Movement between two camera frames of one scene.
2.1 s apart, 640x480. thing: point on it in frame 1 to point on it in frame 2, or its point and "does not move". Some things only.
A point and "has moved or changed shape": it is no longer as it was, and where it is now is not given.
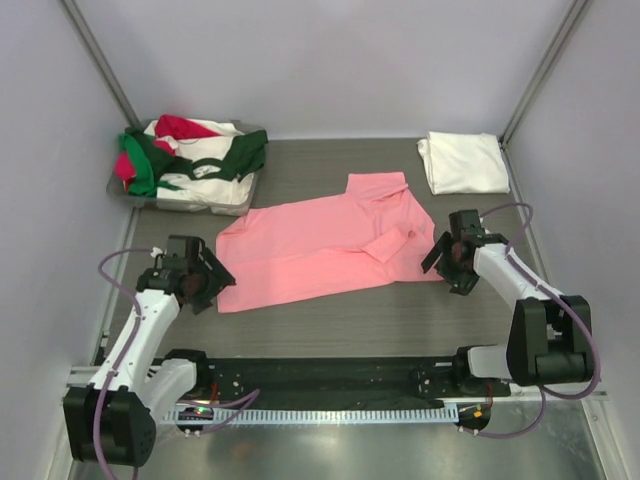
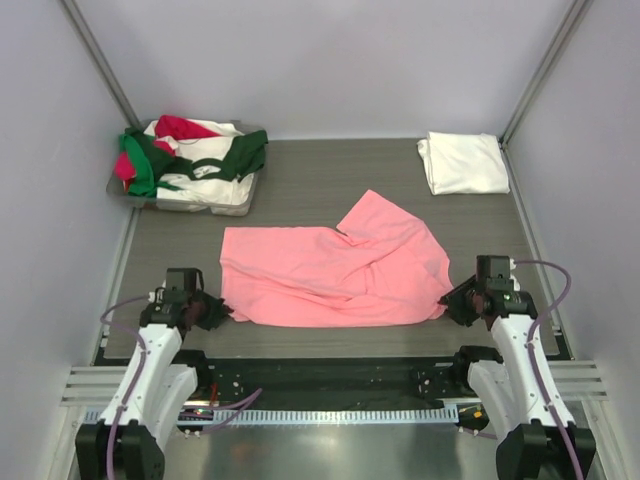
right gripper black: x=446 y=260 to x=466 y=301
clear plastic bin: x=206 y=167 does not move
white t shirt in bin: x=225 y=195 does not move
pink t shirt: x=378 y=232 has moved or changed shape
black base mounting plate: x=439 y=380 does not move
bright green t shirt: x=143 y=184 does not move
